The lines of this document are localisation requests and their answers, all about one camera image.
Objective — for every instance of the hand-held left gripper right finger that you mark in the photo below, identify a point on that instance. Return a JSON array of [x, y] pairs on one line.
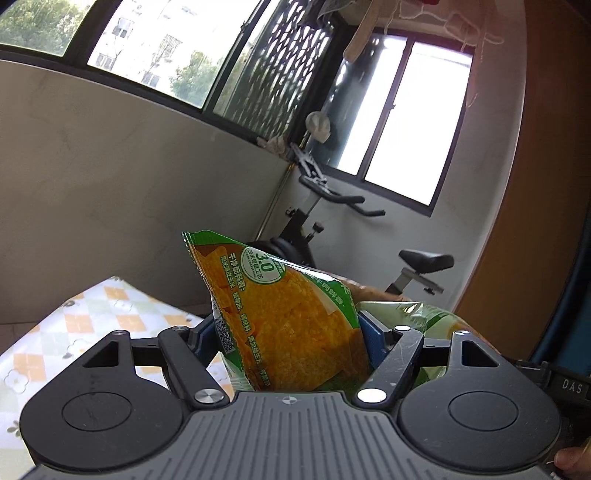
[[374, 337]]

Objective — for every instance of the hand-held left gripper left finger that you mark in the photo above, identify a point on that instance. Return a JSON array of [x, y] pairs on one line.
[[205, 337]]

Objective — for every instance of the green and orange chip bag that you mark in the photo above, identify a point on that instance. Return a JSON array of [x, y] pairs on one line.
[[286, 314]]

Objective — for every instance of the person's right hand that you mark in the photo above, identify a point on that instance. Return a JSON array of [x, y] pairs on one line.
[[572, 459]]

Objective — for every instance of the pale green snack bag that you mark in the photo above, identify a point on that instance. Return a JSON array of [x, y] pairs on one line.
[[434, 318]]

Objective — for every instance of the black exercise bike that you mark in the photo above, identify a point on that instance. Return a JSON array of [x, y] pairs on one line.
[[295, 230]]

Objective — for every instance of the floral checked tablecloth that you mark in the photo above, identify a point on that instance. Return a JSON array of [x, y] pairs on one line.
[[69, 323]]

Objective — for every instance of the thin metal pole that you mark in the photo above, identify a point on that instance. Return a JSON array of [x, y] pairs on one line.
[[277, 194]]

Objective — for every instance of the crumpled rags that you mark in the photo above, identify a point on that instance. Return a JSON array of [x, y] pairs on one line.
[[276, 146]]

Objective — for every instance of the wooden wardrobe panel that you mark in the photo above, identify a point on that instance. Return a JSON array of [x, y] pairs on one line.
[[531, 184]]

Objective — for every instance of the white cloth bundle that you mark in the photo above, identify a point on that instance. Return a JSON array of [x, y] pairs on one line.
[[318, 125]]

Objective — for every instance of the dark framed sliding window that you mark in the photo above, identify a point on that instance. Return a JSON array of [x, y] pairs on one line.
[[415, 115]]

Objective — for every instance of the dark lattice screen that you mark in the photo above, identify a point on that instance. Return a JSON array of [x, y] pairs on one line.
[[281, 64]]

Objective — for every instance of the wide balcony window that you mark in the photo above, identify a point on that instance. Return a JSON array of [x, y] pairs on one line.
[[152, 41]]

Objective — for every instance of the beige hanging cloth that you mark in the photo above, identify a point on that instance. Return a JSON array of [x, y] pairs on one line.
[[362, 34]]

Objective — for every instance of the white frayed hanging cloth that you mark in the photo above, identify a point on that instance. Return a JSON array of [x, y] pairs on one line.
[[452, 21]]

